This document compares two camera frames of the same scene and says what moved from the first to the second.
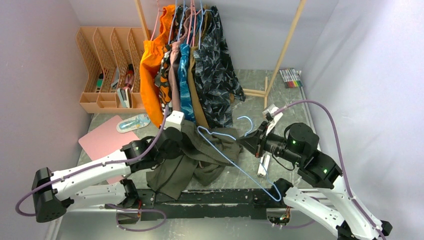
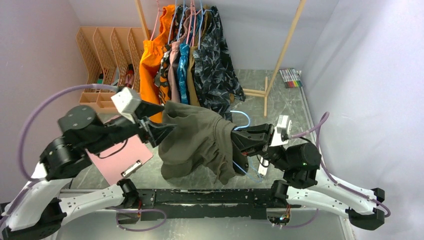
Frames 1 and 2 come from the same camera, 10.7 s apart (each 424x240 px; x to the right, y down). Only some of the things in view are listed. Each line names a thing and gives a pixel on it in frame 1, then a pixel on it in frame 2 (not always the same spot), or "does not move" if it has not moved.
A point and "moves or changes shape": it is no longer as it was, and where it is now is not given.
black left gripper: [177, 147] → [155, 134]
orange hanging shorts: [152, 50] does not move
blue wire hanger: [278, 196] → [243, 126]
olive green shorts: [202, 153] moves or changes shape
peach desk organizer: [112, 56] does not move
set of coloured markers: [291, 77] does not move
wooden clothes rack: [267, 90] does not move
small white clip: [263, 165] does not move
